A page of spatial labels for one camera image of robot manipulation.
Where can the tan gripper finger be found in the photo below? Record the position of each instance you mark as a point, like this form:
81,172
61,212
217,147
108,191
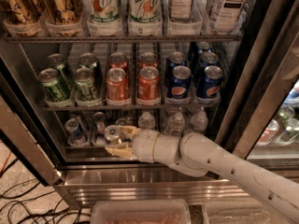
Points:
123,150
129,131

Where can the redbull can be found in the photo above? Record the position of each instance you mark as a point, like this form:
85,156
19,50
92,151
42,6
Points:
116,135
122,122
76,131

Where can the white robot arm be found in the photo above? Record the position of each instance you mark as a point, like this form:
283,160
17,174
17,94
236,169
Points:
195,155

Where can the front left orange can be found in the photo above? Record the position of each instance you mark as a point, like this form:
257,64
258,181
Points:
117,84

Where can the orange can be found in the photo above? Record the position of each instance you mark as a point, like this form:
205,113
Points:
148,83
148,59
117,84
118,60

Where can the green can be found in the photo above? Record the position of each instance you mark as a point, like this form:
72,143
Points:
58,61
86,85
88,60
53,85

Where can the front right orange can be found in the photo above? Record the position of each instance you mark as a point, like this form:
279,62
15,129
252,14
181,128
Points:
148,83

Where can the front left pepsi can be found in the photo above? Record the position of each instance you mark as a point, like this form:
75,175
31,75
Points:
179,83

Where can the pepsi can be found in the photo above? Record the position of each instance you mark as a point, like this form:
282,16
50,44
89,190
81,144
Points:
197,48
179,83
174,59
206,59
210,82

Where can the rear left orange can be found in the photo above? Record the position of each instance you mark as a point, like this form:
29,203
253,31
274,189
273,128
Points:
118,60

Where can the rear right orange can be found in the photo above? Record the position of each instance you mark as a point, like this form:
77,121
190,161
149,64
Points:
148,59

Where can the front left green can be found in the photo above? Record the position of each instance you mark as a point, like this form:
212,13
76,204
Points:
53,85

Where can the rear left pepsi can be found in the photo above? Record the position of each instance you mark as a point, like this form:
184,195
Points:
174,59

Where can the front right pepsi can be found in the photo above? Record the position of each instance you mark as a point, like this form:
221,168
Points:
210,82

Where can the rear left green can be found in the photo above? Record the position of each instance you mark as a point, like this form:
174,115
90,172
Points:
58,61

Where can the open fridge door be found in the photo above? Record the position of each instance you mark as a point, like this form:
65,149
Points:
35,135

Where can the middle right pepsi can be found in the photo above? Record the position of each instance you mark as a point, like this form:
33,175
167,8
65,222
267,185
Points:
206,59

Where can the rear right pepsi can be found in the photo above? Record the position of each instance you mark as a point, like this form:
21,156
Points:
197,48

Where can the right glass fridge door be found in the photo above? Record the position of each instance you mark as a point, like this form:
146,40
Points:
261,133

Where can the left water bottle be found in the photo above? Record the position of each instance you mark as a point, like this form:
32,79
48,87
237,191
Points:
146,121

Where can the water bottle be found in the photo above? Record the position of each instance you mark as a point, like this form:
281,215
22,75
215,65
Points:
175,124
198,123
146,121

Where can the middle water bottle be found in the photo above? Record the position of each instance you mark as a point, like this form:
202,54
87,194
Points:
175,124

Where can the left clear plastic bin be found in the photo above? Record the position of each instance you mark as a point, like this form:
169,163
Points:
141,212

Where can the clear plastic bin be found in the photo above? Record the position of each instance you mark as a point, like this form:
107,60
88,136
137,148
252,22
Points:
141,212
239,212

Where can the right water bottle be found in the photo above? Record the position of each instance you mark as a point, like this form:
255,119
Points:
198,123

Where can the right clear plastic bin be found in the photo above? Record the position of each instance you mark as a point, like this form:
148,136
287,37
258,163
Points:
239,212

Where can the right 7up bottle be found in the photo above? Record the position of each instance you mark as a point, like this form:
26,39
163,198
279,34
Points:
144,11

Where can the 7up bottle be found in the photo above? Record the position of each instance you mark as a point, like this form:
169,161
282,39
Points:
144,11
104,11

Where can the left 7up bottle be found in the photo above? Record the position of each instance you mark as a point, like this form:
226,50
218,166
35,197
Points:
104,11

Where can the amber drink bottle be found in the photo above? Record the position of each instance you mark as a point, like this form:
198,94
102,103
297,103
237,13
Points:
63,12
22,12

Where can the left tea bottle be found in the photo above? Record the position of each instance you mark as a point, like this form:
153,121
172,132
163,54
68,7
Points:
180,10

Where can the tea bottle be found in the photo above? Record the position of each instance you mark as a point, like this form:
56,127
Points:
223,14
180,10

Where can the right tea bottle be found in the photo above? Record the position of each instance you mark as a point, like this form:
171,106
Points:
223,14

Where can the left amber drink bottle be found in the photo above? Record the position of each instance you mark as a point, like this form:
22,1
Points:
22,12

